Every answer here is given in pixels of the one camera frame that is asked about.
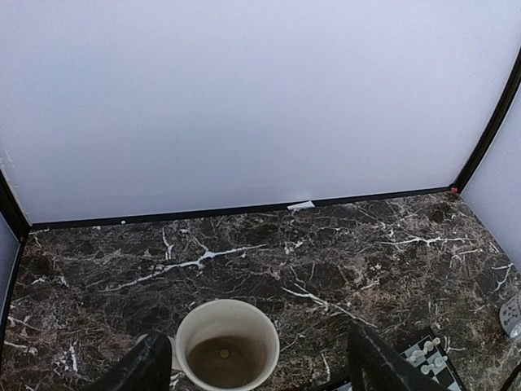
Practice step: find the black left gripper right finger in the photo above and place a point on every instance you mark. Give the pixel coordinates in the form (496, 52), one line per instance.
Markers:
(375, 365)

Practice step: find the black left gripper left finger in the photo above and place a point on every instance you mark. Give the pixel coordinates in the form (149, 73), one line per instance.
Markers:
(147, 366)

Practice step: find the white chess piece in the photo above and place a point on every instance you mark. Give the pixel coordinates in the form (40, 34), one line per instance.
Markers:
(434, 366)
(428, 346)
(416, 356)

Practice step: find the black grey chess board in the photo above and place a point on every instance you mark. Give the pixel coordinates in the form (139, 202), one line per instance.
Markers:
(447, 377)

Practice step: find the cream floral mug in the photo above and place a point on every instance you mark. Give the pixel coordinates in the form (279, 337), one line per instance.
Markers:
(226, 345)

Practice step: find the black left frame post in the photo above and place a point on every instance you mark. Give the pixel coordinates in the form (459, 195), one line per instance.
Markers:
(20, 228)

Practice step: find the black frame post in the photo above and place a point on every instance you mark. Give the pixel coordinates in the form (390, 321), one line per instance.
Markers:
(20, 228)
(491, 129)

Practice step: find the black right frame post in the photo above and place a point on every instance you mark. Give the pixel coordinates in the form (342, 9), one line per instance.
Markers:
(491, 129)

